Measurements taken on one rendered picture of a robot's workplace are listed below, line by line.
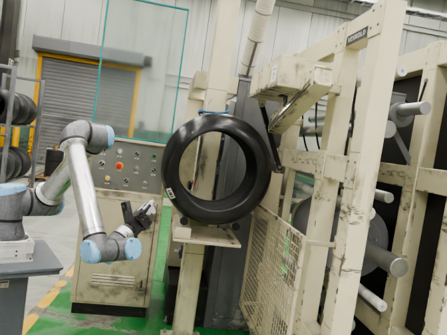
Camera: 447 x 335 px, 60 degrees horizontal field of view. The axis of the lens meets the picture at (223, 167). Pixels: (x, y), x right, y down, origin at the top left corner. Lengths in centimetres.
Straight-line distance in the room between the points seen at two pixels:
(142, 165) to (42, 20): 1000
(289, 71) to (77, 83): 1033
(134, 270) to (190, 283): 51
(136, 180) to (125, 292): 80
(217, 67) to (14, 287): 164
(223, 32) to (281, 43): 965
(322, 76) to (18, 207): 163
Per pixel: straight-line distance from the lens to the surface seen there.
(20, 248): 222
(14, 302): 234
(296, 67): 190
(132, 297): 298
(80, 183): 169
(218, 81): 243
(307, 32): 1240
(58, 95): 1203
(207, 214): 203
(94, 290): 299
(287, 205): 249
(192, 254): 251
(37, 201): 227
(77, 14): 1231
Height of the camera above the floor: 134
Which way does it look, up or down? 4 degrees down
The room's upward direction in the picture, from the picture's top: 8 degrees clockwise
